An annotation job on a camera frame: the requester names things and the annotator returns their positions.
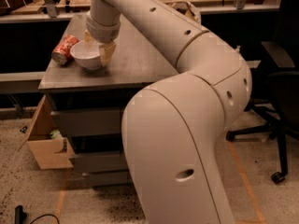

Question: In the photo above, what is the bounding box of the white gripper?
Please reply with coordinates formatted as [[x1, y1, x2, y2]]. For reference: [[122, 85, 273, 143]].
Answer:
[[84, 12, 121, 67]]

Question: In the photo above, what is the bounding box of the white ceramic bowl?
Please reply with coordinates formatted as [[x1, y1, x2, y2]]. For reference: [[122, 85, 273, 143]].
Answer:
[[70, 40, 102, 70]]

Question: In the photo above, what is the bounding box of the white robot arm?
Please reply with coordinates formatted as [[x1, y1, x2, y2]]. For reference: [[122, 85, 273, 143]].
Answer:
[[87, 0, 252, 224]]

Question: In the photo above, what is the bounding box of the red coke can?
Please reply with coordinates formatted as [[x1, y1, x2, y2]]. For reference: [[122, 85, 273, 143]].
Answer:
[[51, 35, 78, 65]]

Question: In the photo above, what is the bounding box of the grey drawer cabinet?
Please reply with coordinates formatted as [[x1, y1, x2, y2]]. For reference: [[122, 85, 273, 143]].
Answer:
[[37, 11, 180, 189]]

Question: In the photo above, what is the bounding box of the top grey drawer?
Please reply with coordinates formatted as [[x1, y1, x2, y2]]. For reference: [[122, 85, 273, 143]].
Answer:
[[51, 108, 121, 137]]

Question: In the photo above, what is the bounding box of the grey drawer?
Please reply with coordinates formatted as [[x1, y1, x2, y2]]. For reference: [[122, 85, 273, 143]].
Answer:
[[82, 170, 132, 187], [51, 108, 121, 137], [69, 151, 128, 173]]

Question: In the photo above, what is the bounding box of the brown chip bag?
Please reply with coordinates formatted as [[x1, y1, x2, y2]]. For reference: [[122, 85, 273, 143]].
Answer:
[[169, 1, 201, 23]]

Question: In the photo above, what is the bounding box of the open cardboard box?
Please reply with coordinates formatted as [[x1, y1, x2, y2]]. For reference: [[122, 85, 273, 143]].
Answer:
[[18, 97, 74, 170]]

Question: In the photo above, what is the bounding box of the middle grey drawer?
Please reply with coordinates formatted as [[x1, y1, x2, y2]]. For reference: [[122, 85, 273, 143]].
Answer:
[[69, 151, 128, 173]]

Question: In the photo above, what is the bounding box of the bottom grey drawer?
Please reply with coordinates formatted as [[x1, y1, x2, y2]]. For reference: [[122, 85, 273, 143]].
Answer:
[[82, 170, 132, 187]]

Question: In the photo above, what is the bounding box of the clear sanitizer pump bottle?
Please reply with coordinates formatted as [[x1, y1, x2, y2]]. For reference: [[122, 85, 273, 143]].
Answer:
[[235, 46, 241, 53]]

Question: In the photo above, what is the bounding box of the black office chair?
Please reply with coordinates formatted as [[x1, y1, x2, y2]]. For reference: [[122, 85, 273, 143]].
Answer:
[[226, 0, 299, 184]]

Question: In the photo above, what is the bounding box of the black cable on floor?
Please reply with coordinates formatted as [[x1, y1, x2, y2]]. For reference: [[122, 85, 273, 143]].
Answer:
[[14, 204, 60, 224]]

